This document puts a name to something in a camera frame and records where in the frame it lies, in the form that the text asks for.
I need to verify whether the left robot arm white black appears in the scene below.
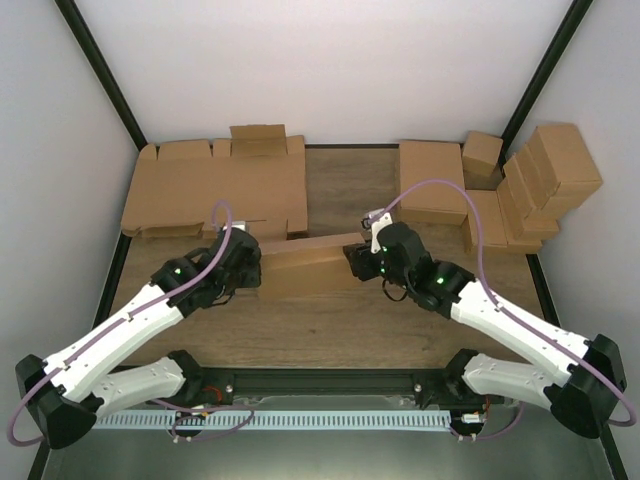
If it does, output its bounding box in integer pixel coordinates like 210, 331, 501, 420
15, 226, 261, 449

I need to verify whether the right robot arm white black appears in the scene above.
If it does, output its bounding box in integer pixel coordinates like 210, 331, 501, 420
343, 222, 626, 439

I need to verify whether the large folded cardboard box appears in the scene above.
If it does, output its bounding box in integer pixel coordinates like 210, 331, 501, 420
397, 139, 469, 224

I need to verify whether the small folded box at back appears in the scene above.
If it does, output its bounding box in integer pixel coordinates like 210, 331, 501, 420
462, 131, 503, 177

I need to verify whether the lower folded box right stack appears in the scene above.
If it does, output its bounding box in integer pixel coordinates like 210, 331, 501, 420
496, 178, 560, 254

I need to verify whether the folded box stack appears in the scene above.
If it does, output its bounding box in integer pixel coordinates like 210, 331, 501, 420
496, 178, 560, 254
527, 123, 603, 209
504, 144, 566, 220

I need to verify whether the middle folded box right stack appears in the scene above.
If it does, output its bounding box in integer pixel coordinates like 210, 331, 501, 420
504, 144, 566, 220

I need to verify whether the top folded box right stack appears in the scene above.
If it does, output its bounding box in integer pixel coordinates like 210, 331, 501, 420
527, 123, 603, 209

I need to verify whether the stack of flat cardboard blanks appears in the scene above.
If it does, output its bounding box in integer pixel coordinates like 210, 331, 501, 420
121, 124, 308, 240

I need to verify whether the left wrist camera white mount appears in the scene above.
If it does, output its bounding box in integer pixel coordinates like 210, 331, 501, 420
231, 221, 249, 233

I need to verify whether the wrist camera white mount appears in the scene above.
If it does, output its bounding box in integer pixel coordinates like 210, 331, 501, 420
231, 221, 249, 233
361, 208, 393, 254

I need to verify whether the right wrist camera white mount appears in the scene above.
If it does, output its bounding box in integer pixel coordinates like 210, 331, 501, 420
361, 208, 393, 254

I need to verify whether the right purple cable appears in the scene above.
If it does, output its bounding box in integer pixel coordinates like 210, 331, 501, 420
384, 179, 632, 427

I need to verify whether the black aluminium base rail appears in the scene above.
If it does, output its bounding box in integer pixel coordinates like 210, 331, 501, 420
197, 367, 516, 406

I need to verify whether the light blue slotted cable duct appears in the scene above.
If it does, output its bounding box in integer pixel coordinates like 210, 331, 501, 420
94, 410, 451, 433

